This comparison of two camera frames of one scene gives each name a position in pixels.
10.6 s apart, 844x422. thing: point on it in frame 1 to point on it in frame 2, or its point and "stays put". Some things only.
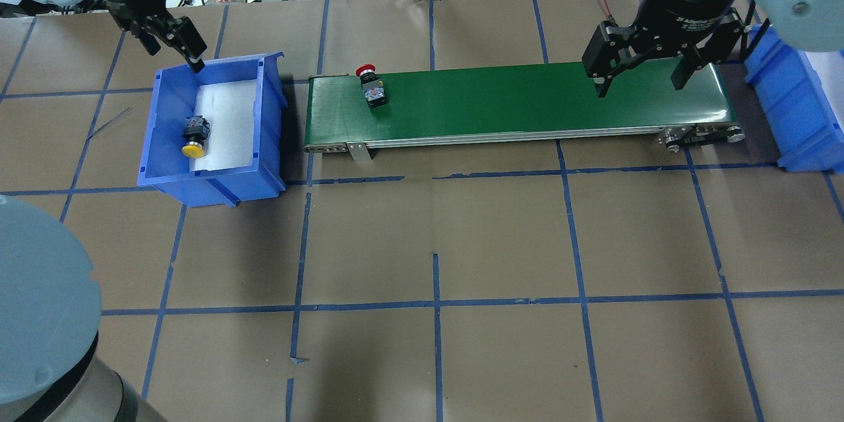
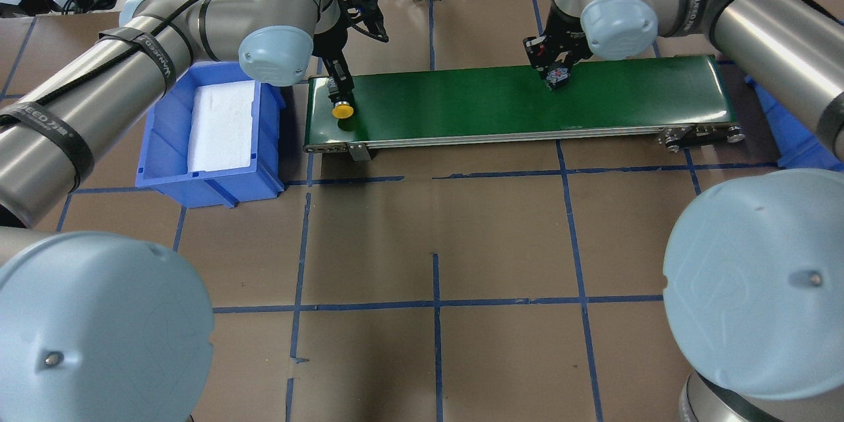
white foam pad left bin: (229, 109) stays put
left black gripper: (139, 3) to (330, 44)
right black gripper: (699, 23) to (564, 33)
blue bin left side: (217, 136) stays put
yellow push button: (196, 130) to (343, 112)
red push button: (373, 87) to (557, 75)
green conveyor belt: (424, 107) stays put
